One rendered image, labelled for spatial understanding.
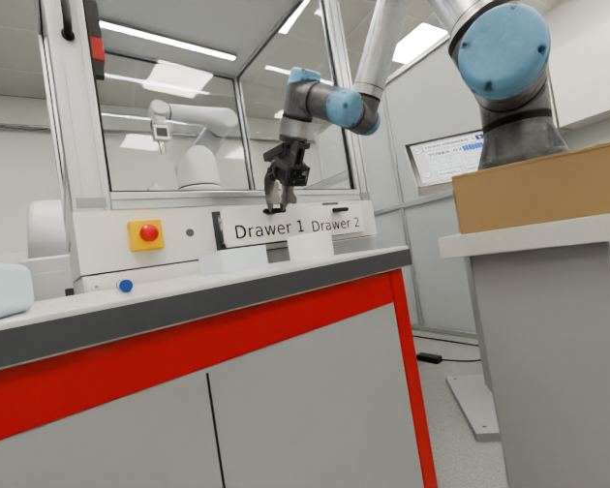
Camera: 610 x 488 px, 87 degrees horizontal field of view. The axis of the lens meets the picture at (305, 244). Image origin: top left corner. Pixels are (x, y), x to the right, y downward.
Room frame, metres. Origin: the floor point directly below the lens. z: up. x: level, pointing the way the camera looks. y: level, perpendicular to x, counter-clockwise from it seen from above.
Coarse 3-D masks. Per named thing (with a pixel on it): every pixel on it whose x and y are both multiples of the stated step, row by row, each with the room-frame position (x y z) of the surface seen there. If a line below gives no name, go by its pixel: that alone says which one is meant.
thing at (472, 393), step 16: (480, 336) 1.44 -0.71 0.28; (480, 352) 1.49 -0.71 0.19; (448, 384) 1.61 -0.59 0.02; (464, 384) 1.54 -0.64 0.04; (480, 384) 1.51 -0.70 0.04; (464, 400) 1.41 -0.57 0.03; (480, 400) 1.38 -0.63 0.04; (480, 416) 1.27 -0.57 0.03; (496, 416) 1.26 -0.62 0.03; (480, 432) 1.19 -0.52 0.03; (496, 432) 1.17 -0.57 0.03
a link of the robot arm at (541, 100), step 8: (544, 88) 0.57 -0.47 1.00; (536, 96) 0.57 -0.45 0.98; (544, 96) 0.58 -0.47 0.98; (528, 104) 0.57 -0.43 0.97; (536, 104) 0.58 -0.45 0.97; (544, 104) 0.58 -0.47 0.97; (480, 112) 0.65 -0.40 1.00; (488, 112) 0.62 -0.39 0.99; (496, 112) 0.60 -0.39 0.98; (504, 112) 0.59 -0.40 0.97; (512, 112) 0.59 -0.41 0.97; (488, 120) 0.63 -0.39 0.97
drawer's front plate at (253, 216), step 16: (224, 208) 0.87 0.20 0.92; (240, 208) 0.89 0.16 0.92; (256, 208) 0.92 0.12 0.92; (288, 208) 0.99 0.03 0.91; (304, 208) 1.03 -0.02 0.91; (224, 224) 0.86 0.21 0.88; (240, 224) 0.89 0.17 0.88; (256, 224) 0.92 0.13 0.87; (272, 224) 0.95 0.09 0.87; (288, 224) 0.99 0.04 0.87; (304, 224) 1.02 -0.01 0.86; (240, 240) 0.89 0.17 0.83; (256, 240) 0.91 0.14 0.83; (272, 240) 0.95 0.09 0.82
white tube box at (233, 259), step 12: (216, 252) 0.54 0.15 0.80; (228, 252) 0.54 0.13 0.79; (240, 252) 0.55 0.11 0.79; (252, 252) 0.56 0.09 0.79; (264, 252) 0.58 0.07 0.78; (204, 264) 0.60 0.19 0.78; (216, 264) 0.55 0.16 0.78; (228, 264) 0.53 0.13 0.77; (240, 264) 0.55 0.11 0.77; (252, 264) 0.56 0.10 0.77; (264, 264) 0.57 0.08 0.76
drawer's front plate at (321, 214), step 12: (348, 204) 1.23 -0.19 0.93; (312, 216) 1.12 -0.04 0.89; (324, 216) 1.15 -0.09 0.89; (336, 216) 1.19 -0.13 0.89; (348, 216) 1.22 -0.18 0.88; (360, 216) 1.27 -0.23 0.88; (312, 228) 1.11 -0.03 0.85; (324, 228) 1.15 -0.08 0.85; (336, 228) 1.18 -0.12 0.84; (348, 228) 1.22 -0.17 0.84; (360, 228) 1.26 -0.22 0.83
